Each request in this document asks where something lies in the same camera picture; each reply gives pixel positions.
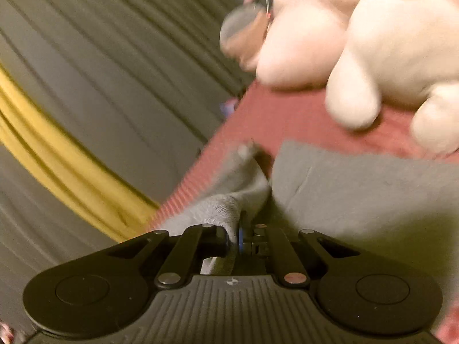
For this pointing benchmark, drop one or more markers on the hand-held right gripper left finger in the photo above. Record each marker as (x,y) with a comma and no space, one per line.
(215,242)

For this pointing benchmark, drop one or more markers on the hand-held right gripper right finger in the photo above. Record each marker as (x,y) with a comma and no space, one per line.
(241,240)

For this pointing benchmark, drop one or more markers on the grey pants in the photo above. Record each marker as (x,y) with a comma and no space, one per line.
(340,200)

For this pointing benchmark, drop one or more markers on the blue purple packet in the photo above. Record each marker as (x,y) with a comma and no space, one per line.
(228,108)

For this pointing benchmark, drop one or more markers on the red ribbed blanket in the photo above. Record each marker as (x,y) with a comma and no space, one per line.
(287,114)

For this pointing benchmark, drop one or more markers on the yellow curtain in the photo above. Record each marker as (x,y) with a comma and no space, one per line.
(53,157)

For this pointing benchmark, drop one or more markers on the grey curtain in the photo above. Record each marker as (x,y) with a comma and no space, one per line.
(32,229)
(118,61)

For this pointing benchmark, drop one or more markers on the pink plush toy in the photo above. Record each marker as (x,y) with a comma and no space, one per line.
(297,43)

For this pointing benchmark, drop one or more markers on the grey round object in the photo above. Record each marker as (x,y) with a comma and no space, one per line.
(235,28)

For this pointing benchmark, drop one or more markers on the cream plush toy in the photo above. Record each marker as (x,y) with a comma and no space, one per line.
(394,43)

